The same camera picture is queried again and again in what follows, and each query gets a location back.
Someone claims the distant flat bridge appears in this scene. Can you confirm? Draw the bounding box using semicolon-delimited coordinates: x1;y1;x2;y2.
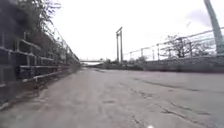
79;59;105;67

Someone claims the long wire fence with posts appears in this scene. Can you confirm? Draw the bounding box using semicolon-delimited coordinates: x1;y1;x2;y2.
122;27;224;62

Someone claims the bare dark tree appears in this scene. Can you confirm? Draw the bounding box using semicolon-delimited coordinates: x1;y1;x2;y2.
160;33;211;59

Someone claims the tall twin pole frame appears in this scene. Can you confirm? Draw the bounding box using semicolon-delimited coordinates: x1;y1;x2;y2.
115;26;124;64

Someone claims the metal railing on stone wall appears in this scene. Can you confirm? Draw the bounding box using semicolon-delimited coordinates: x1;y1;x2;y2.
43;20;81;62

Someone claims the leafy tree above stone wall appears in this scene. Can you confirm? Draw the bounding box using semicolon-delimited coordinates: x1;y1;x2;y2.
17;0;63;38

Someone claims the thick leaning grey pole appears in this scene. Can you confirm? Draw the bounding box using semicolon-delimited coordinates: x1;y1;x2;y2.
203;0;224;56

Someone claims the low grey concrete wall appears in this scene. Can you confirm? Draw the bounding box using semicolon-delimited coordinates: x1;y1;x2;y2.
99;54;224;74

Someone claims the grey concrete road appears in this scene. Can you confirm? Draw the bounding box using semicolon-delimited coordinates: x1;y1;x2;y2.
0;67;224;128

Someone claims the dark stone block wall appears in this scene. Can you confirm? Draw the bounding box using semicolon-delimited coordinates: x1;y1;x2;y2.
0;0;82;105

